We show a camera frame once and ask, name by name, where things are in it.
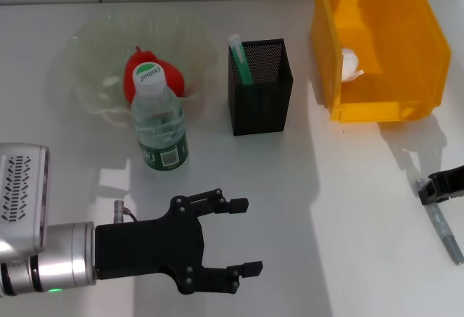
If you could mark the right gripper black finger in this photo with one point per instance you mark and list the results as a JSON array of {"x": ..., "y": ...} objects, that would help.
[
  {"x": 449, "y": 177},
  {"x": 427, "y": 195}
]

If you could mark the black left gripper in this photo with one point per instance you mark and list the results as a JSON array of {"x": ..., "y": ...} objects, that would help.
[{"x": 148, "y": 250}]

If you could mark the grey pen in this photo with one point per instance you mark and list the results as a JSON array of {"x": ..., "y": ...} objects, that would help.
[{"x": 447, "y": 235}]

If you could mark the green label water bottle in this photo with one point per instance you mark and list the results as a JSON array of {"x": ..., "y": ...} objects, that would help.
[{"x": 159, "y": 128}]

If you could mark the white paper ball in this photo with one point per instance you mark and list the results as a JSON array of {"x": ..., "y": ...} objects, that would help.
[{"x": 349, "y": 65}]

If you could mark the red orange toy fruit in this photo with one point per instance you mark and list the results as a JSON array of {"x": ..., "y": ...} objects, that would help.
[{"x": 174, "y": 81}]

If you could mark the green utility knife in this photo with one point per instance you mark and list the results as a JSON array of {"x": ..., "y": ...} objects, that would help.
[{"x": 242, "y": 63}]

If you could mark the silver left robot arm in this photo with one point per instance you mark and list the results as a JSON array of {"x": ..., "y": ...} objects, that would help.
[{"x": 61, "y": 262}]

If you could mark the black mesh pen holder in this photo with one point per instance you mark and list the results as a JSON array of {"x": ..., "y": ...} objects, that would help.
[{"x": 259, "y": 106}]

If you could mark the translucent green fruit plate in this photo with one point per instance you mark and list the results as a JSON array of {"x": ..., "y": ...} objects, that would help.
[{"x": 98, "y": 52}]

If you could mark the yellow plastic bin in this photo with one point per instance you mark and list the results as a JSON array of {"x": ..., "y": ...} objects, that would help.
[{"x": 391, "y": 23}]

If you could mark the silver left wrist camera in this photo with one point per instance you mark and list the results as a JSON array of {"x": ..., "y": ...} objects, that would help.
[{"x": 21, "y": 190}]

